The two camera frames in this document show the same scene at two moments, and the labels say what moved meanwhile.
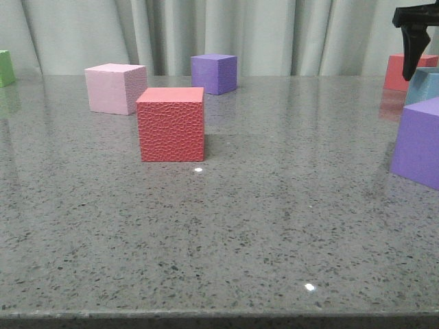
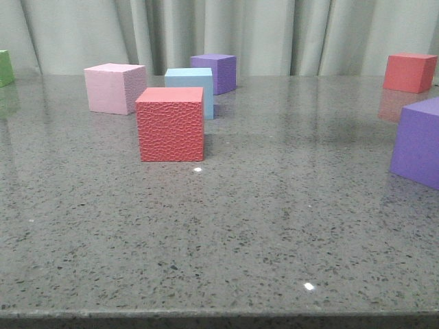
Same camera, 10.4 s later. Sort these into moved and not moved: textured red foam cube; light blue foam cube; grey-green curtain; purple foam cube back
Moved: light blue foam cube
Not moved: textured red foam cube; purple foam cube back; grey-green curtain
